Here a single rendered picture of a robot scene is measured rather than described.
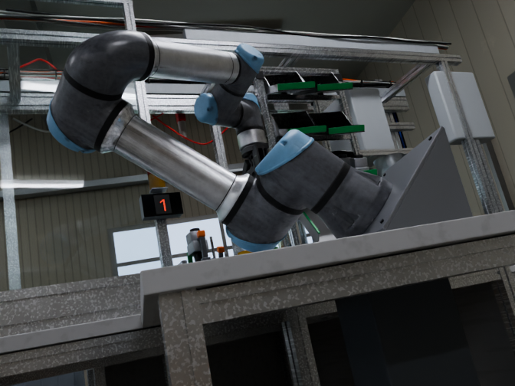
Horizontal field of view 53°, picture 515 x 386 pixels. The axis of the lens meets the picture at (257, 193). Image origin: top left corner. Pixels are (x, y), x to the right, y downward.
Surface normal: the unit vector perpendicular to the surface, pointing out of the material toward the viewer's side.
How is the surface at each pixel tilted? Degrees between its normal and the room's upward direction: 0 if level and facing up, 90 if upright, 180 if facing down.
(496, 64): 90
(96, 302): 90
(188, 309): 90
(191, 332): 90
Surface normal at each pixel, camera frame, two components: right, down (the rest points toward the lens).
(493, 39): -0.96, 0.13
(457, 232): 0.21, -0.31
